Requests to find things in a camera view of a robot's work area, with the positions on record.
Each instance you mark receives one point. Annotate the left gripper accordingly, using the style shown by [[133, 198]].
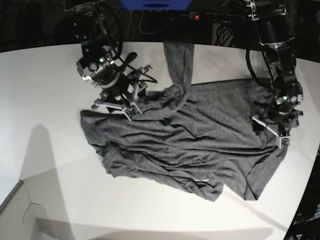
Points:
[[278, 117]]

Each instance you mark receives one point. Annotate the blue box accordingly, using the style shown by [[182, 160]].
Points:
[[145, 5]]

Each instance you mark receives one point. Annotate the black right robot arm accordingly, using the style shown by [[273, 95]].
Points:
[[92, 29]]

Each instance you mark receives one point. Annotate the grey t-shirt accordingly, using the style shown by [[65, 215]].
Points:
[[197, 138]]

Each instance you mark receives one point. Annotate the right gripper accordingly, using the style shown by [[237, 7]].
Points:
[[119, 91]]

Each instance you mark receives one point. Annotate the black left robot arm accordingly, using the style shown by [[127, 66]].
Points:
[[276, 35]]

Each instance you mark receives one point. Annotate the black power strip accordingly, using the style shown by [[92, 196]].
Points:
[[216, 17]]

